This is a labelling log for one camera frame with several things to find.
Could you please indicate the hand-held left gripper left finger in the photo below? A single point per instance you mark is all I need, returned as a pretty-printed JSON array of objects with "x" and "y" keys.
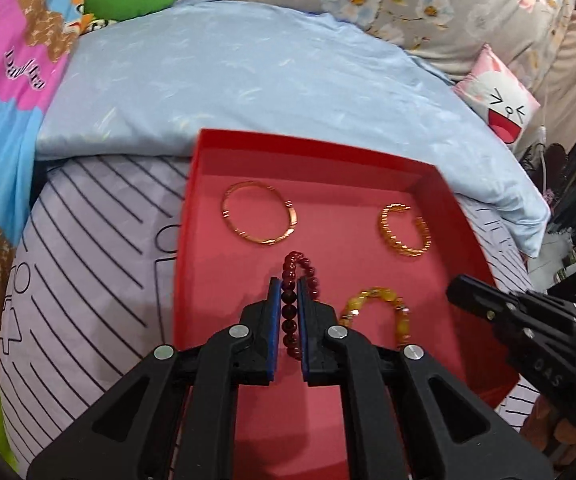
[{"x": 271, "y": 330}]

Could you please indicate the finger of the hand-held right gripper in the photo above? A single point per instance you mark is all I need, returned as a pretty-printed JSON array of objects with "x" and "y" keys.
[{"x": 475, "y": 297}]

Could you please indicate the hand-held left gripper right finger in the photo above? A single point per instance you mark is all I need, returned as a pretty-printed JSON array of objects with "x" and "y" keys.
[{"x": 304, "y": 330}]

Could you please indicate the red box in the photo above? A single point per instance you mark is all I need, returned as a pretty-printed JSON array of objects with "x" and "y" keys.
[{"x": 347, "y": 200}]

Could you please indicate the person's right hand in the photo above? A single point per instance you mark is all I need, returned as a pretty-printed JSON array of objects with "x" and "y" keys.
[{"x": 542, "y": 427}]

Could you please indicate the rose gold bangle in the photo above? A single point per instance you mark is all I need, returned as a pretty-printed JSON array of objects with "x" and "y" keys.
[{"x": 293, "y": 216}]

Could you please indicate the lilac striped bed sheet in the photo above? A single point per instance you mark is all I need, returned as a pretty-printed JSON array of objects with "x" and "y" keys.
[{"x": 93, "y": 260}]

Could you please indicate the pink bunny face pillow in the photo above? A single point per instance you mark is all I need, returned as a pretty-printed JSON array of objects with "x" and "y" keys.
[{"x": 500, "y": 95}]

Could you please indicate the light blue blanket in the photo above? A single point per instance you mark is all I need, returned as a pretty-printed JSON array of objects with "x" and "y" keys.
[{"x": 268, "y": 85}]

